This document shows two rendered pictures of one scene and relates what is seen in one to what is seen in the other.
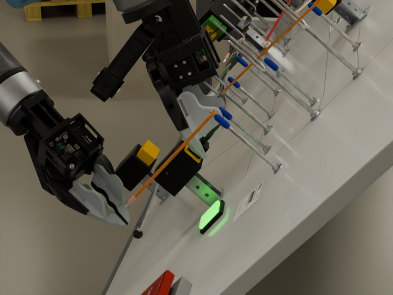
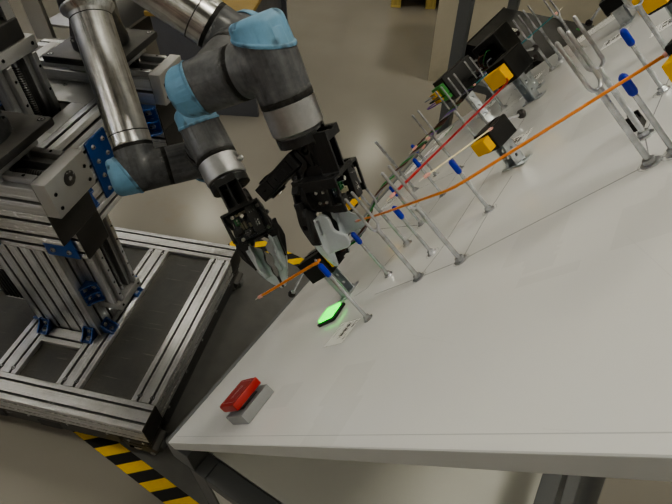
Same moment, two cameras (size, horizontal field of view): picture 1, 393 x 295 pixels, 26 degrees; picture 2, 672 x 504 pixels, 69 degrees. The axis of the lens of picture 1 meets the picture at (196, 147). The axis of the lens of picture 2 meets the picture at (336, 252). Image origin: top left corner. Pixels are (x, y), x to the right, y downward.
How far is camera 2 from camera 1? 0.56 m
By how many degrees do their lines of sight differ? 26
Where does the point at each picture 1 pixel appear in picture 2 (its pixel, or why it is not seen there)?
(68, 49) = (410, 33)
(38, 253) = not seen: hidden behind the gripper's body
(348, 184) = (343, 450)
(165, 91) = (301, 215)
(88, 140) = (257, 222)
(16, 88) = (215, 165)
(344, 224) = not seen: hidden behind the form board
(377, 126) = (401, 390)
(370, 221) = not seen: hidden behind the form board
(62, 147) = (238, 223)
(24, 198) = (346, 144)
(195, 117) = (328, 237)
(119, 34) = (439, 33)
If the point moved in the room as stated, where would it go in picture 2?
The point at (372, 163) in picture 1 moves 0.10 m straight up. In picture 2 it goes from (363, 451) to (369, 391)
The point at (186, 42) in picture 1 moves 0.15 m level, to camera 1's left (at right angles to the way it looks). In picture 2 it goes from (323, 178) to (227, 155)
